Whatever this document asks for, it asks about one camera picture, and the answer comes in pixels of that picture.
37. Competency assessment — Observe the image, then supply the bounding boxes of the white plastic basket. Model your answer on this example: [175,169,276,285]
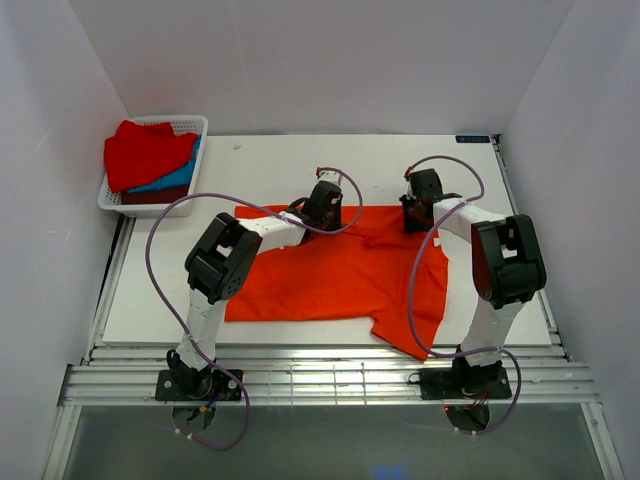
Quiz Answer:
[97,115,208,218]

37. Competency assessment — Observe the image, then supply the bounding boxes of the red t shirt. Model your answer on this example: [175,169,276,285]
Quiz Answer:
[104,120,200,193]

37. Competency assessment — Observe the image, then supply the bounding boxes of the blue table label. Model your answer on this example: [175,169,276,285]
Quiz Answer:
[455,135,491,144]

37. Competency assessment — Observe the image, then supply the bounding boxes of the blue t shirt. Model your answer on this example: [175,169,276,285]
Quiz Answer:
[128,136,202,194]

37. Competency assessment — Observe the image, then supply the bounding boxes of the aluminium frame rails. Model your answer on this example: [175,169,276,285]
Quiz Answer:
[59,344,600,406]

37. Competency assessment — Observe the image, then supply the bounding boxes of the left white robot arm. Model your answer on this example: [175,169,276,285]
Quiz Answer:
[159,173,342,401]

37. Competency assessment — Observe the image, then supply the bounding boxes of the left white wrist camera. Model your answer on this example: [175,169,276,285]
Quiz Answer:
[316,168,343,187]

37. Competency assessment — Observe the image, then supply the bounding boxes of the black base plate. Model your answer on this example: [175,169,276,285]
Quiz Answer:
[417,367,512,400]
[154,370,242,403]

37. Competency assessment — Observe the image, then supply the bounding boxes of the dark maroon t shirt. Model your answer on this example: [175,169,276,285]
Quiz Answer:
[120,185,189,205]

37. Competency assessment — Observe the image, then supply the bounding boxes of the orange t shirt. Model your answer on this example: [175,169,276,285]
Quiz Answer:
[225,205,449,360]

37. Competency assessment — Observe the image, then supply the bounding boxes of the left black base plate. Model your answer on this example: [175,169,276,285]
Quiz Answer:
[154,370,242,403]

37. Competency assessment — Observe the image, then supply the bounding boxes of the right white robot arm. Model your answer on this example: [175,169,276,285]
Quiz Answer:
[400,169,547,400]

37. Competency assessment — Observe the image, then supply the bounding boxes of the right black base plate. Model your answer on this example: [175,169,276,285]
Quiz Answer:
[417,367,512,400]

